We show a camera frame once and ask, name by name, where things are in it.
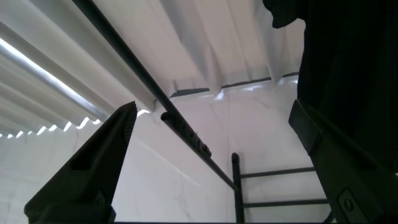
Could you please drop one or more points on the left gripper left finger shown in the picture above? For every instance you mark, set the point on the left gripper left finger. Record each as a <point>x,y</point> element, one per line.
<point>90,193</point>

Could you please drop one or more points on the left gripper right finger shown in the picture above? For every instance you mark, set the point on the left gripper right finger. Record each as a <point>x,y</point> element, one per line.
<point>357,193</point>

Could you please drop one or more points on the black t-shirt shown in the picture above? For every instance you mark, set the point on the black t-shirt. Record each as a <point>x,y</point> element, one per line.
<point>351,62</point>

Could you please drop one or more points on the black clothes rack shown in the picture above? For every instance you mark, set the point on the black clothes rack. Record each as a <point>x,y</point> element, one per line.
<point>140,71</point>

